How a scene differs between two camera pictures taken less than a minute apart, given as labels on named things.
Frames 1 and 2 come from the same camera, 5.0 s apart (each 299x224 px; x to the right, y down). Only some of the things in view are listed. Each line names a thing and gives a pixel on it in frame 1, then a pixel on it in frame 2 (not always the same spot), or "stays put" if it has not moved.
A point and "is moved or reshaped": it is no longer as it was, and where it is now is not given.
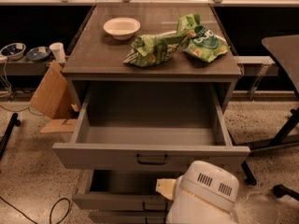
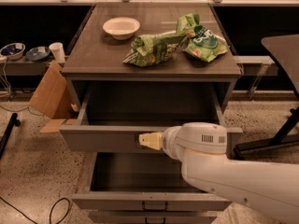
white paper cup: (58, 49) stays put
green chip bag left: (153, 49) stays put
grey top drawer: (144, 127) is moved or reshaped
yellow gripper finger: (166, 187) to (153, 139)
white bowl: (121, 28) stays put
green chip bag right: (201, 42) stays put
